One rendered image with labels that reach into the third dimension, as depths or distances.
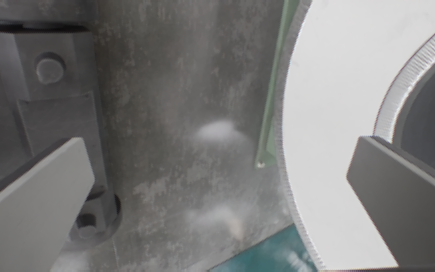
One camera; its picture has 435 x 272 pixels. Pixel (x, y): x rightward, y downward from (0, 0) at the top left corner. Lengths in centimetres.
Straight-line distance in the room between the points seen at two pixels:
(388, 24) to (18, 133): 74
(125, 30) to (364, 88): 59
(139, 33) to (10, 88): 34
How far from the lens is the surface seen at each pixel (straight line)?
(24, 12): 49
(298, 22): 72
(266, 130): 109
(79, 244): 73
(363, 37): 62
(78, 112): 54
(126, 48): 72
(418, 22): 59
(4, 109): 56
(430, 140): 85
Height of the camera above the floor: 69
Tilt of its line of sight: 47 degrees down
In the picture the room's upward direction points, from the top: 129 degrees clockwise
